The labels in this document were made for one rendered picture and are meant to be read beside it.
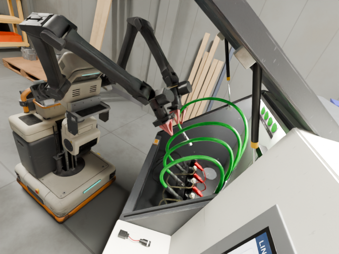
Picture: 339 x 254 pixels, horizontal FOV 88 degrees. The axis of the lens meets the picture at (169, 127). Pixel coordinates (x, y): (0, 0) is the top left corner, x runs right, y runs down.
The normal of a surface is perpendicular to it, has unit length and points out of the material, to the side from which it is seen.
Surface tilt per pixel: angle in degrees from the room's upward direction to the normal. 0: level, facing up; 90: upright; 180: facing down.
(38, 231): 0
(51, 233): 0
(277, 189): 76
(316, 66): 90
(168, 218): 90
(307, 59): 90
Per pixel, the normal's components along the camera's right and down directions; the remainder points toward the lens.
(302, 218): -0.87, -0.47
